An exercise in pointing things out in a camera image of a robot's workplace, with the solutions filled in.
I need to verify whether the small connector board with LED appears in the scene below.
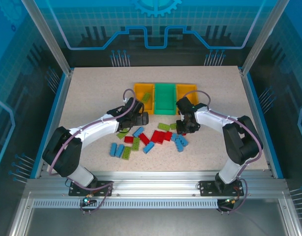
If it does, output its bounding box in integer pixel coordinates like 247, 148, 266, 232
219, 196, 242, 206
82, 194, 97, 207

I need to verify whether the yellow plastic bin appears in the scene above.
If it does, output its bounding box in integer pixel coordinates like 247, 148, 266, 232
175, 84, 200, 115
133, 83, 156, 111

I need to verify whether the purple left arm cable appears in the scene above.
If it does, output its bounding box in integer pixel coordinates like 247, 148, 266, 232
48, 88, 136, 216

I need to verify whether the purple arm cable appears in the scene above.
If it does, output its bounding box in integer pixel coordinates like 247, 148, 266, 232
48, 88, 136, 216
184, 89, 264, 214

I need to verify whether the aluminium frame post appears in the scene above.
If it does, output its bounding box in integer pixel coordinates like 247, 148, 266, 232
241, 0, 291, 76
21, 0, 74, 76

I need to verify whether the grey metal sheet panel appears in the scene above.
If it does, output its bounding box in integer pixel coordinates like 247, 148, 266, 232
25, 207, 286, 236

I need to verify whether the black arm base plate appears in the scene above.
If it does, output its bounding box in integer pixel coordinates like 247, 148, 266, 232
199, 180, 245, 197
68, 180, 114, 197

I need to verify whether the slotted grey cable duct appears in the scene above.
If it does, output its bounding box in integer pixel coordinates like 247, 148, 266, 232
32, 199, 220, 208

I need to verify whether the green plastic bin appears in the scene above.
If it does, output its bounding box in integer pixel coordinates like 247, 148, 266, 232
153, 83, 178, 116

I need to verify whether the aluminium side rail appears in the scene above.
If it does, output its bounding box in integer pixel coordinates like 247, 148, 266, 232
239, 70, 276, 177
35, 70, 74, 179

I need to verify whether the blue frame edge strip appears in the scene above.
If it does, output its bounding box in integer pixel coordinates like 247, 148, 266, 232
30, 72, 68, 179
246, 73, 284, 179

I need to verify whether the wide aluminium frame rail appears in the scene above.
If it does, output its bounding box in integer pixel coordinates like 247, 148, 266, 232
24, 171, 288, 200

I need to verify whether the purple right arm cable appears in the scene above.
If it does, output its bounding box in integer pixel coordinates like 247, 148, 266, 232
184, 89, 264, 214

